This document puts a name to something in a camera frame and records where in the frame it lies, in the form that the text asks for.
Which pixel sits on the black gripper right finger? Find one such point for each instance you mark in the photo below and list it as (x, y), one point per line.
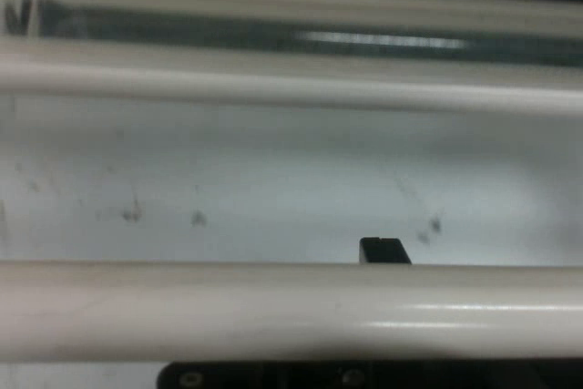
(397, 253)

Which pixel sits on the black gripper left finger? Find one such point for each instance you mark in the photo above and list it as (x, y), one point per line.
(371, 252)

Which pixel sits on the white cylindrical bar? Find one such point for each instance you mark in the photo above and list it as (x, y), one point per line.
(273, 311)
(273, 81)

